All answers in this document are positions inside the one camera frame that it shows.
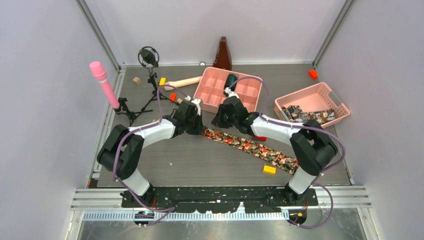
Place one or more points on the small orange block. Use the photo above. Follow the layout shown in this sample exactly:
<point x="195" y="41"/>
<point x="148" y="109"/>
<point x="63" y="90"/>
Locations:
<point x="173" y="97"/>

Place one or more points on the brown wooden metronome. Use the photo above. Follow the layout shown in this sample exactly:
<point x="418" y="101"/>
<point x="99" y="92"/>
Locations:
<point x="223" y="59"/>

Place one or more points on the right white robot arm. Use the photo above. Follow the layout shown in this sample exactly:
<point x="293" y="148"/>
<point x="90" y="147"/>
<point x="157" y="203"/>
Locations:
<point x="312" y="146"/>

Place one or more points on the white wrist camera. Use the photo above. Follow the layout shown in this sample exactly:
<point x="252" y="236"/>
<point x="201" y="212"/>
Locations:
<point x="197" y="102"/>
<point x="228" y="93"/>

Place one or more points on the patterned ties in basket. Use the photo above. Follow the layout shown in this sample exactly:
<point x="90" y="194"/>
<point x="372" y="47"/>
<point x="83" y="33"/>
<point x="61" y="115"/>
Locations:
<point x="296" y="115"/>

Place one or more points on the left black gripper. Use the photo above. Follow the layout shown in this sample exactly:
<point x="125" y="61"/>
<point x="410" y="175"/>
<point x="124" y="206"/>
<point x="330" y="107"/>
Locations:
<point x="199" y="129"/>

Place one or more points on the yellow cube block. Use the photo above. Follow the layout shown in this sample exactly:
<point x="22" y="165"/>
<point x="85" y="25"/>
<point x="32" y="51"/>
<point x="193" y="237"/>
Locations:
<point x="162" y="81"/>

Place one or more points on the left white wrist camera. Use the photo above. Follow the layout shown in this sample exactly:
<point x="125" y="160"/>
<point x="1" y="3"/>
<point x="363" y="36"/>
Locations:
<point x="197" y="102"/>

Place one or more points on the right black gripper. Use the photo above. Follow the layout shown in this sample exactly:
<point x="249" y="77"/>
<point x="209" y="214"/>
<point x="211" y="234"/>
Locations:
<point x="218" y="122"/>

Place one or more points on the yellow block near front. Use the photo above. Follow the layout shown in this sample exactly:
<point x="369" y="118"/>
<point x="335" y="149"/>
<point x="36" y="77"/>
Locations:
<point x="269" y="170"/>

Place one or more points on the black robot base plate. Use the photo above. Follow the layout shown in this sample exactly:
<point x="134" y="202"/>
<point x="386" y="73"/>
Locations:
<point x="219" y="203"/>

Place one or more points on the black microphone with tripod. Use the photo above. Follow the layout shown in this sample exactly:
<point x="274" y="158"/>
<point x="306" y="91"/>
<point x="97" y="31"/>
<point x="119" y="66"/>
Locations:
<point x="148" y="58"/>

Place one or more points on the floral patterned necktie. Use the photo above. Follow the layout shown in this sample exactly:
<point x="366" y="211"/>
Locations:
<point x="274" y="157"/>

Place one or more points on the wooden cube block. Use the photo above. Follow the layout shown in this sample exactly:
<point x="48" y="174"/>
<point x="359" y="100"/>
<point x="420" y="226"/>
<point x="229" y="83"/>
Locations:
<point x="137" y="81"/>

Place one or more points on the dark green rolled tie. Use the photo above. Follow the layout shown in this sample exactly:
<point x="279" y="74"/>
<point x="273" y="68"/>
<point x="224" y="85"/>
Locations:
<point x="230" y="82"/>

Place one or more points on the pink perforated basket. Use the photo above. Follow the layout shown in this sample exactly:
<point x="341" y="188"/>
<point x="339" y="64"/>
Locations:
<point x="318" y="97"/>

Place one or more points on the red block far corner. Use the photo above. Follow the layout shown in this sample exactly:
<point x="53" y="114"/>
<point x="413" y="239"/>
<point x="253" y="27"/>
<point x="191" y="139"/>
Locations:
<point x="313" y="74"/>

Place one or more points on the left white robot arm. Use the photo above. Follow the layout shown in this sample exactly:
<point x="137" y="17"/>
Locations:
<point x="121" y="152"/>

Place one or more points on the pink divided organizer tray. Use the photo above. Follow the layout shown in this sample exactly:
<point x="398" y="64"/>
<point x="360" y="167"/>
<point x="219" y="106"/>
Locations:
<point x="212" y="84"/>

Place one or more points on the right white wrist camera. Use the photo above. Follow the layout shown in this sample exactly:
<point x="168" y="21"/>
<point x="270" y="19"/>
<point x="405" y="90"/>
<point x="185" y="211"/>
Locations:
<point x="228" y="93"/>

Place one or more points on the red toy brick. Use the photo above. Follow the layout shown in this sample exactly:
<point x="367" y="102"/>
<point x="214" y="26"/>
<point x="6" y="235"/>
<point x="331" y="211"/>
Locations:
<point x="259" y="138"/>

